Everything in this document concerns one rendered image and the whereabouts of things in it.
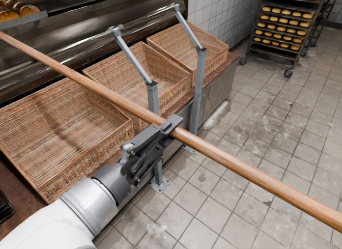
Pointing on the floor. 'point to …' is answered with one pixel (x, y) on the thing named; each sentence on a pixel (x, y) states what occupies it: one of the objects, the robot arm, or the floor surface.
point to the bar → (155, 182)
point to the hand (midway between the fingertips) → (170, 130)
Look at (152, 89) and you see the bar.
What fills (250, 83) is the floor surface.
